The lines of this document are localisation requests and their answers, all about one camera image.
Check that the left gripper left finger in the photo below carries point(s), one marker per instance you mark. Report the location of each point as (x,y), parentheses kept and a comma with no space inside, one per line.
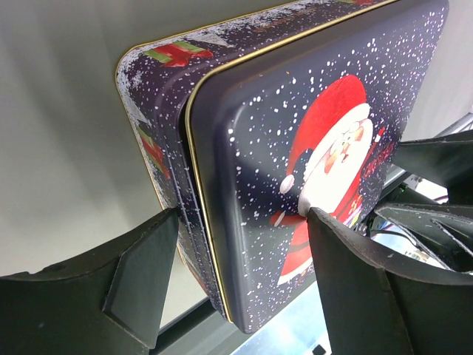
(108,300)

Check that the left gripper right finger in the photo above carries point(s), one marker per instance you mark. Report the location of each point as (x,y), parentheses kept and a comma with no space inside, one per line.
(378,301)

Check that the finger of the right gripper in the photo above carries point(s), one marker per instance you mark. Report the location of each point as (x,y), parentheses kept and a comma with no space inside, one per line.
(443,231)
(446,160)

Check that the gold tin lid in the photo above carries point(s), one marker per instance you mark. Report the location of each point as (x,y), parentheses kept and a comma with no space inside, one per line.
(311,122)

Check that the gold cookie tin box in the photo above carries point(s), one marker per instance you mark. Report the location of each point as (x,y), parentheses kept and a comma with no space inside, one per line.
(155,81)

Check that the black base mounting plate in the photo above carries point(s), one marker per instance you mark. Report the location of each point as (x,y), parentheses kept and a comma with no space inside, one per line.
(202,330)

